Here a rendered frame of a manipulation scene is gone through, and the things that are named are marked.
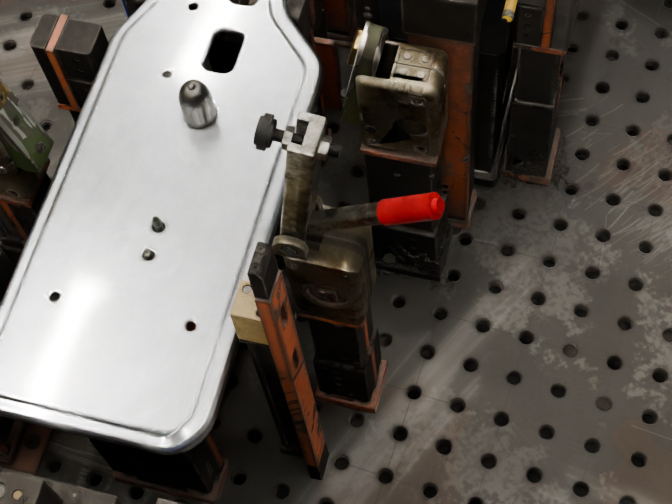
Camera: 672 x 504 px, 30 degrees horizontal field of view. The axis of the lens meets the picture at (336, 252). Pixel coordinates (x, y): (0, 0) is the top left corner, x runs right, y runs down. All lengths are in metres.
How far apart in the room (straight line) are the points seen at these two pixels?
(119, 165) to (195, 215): 0.10
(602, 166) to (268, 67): 0.47
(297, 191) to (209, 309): 0.18
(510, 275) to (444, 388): 0.16
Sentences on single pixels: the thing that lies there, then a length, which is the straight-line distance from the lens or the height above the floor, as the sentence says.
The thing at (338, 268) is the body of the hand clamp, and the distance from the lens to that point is 1.07.
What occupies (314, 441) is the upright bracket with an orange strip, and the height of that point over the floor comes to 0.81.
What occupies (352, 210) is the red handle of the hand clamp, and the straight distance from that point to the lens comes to 1.03.
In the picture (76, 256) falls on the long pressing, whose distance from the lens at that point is 1.17.
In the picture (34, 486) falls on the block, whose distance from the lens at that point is 1.01.
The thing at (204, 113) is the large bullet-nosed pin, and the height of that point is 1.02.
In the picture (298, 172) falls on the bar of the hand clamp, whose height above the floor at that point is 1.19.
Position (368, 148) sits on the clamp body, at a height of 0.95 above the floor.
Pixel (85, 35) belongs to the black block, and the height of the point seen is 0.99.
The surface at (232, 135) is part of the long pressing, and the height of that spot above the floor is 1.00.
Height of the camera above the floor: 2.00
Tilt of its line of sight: 63 degrees down
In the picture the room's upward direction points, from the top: 9 degrees counter-clockwise
